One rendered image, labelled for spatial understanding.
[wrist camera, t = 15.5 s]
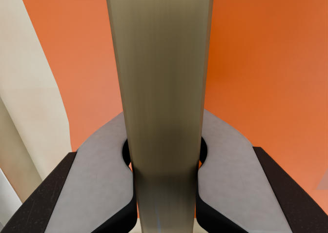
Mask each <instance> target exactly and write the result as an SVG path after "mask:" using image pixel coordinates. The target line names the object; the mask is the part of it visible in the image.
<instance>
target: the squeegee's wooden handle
mask: <svg viewBox="0 0 328 233"><path fill-rule="evenodd" d="M106 3H107V9H108V15H109V22H110V28H111V35H112V41H113V48H114V54H115V61H116V67H117V73H118V80H119V87H120V93H121V99H122V106H123V115H124V121H125V127H126V134H127V140H128V146H129V153H130V160H131V166H132V173H133V177H134V184H135V190H136V197H137V205H138V211H139V218H140V224H141V230H142V233H193V226H194V214H195V203H196V187H197V176H198V170H199V159H200V148H201V137H202V126H203V115H204V104H205V88H206V77H207V66H208V55H209V44H210V33H211V22H212V10H213V0H106Z"/></svg>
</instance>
